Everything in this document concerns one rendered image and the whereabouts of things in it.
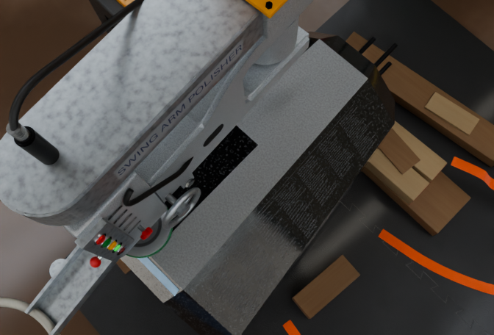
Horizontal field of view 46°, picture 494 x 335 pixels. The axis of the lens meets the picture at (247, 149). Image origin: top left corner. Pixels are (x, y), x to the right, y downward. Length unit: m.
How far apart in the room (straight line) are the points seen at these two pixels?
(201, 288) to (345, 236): 1.01
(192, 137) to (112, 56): 0.35
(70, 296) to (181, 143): 0.72
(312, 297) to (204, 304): 0.74
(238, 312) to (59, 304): 0.62
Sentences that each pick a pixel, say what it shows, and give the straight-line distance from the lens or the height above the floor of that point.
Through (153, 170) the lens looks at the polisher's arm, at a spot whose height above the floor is 1.38.
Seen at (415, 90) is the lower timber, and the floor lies 0.09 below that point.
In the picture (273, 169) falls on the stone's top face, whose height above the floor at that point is 0.82.
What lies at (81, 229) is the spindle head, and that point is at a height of 1.54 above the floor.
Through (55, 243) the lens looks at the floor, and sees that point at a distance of 3.01.
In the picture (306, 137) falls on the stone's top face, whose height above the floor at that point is 0.82.
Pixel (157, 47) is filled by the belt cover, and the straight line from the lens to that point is 1.27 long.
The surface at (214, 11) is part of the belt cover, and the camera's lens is 1.29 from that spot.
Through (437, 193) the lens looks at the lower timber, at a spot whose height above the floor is 0.11.
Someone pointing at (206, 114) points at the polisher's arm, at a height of 1.40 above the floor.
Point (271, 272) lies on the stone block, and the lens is 2.17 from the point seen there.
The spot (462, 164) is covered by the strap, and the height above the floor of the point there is 0.22.
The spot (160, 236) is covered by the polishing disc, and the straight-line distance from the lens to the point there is 2.01.
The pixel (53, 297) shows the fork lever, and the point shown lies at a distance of 2.02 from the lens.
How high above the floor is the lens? 2.80
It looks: 73 degrees down
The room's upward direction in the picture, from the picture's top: 8 degrees counter-clockwise
